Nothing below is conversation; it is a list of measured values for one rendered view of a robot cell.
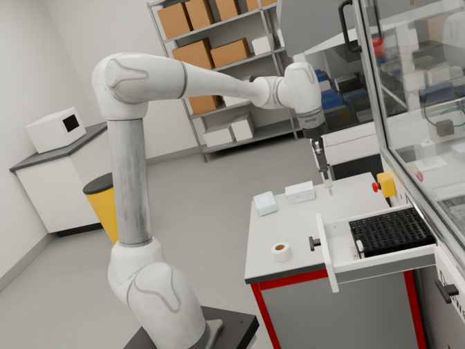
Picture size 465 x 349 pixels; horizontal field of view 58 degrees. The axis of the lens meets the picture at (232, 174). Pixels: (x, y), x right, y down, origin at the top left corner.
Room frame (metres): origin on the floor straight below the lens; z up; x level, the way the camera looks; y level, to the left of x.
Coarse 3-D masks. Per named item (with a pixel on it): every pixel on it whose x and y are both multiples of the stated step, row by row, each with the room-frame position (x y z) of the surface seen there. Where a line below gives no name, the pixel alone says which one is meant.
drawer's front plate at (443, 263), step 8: (440, 248) 0.87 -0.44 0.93; (440, 256) 0.84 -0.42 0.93; (440, 264) 0.85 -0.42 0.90; (448, 264) 0.81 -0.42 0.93; (448, 272) 0.79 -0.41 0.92; (456, 272) 0.77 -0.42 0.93; (448, 280) 0.80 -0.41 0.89; (456, 280) 0.75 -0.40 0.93; (464, 288) 0.72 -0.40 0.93; (456, 296) 0.76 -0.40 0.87; (464, 296) 0.70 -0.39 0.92; (456, 304) 0.77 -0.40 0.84; (464, 304) 0.71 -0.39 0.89; (464, 320) 0.73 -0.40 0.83
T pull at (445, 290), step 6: (438, 282) 0.78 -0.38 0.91; (438, 288) 0.77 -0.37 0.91; (444, 288) 0.76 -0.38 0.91; (450, 288) 0.75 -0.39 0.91; (456, 288) 0.74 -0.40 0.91; (444, 294) 0.74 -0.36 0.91; (450, 294) 0.74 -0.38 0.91; (456, 294) 0.74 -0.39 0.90; (444, 300) 0.73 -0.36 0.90; (450, 300) 0.72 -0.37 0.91
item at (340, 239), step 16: (400, 208) 1.17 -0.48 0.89; (336, 224) 1.21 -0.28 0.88; (336, 240) 1.20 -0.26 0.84; (352, 240) 1.17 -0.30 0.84; (336, 256) 1.11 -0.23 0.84; (352, 256) 1.09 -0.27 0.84; (384, 256) 0.96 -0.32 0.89; (400, 256) 0.95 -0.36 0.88; (416, 256) 0.94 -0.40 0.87; (432, 256) 0.93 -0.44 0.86; (336, 272) 0.99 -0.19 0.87; (352, 272) 0.98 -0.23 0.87; (368, 272) 0.97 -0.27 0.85; (384, 272) 0.96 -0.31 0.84
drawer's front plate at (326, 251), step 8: (320, 216) 1.22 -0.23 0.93; (320, 224) 1.17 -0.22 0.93; (320, 232) 1.13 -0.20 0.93; (320, 240) 1.09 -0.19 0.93; (328, 248) 1.05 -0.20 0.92; (328, 256) 1.00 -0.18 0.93; (328, 264) 0.97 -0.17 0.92; (328, 272) 0.97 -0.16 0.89; (336, 280) 0.99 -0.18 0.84; (336, 288) 0.97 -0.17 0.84
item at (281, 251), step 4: (276, 244) 1.35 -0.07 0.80; (280, 244) 1.35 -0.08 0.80; (284, 244) 1.34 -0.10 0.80; (288, 244) 1.33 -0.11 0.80; (272, 248) 1.34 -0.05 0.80; (276, 248) 1.34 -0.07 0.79; (280, 248) 1.35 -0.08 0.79; (284, 248) 1.31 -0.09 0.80; (288, 248) 1.31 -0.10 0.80; (272, 252) 1.32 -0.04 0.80; (276, 252) 1.31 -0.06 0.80; (280, 252) 1.30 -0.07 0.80; (284, 252) 1.30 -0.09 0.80; (288, 252) 1.30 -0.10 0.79; (276, 256) 1.30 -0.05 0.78; (280, 256) 1.30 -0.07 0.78; (284, 256) 1.29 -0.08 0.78; (288, 256) 1.30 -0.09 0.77; (276, 260) 1.31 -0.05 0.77; (280, 260) 1.30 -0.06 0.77; (284, 260) 1.29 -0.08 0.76
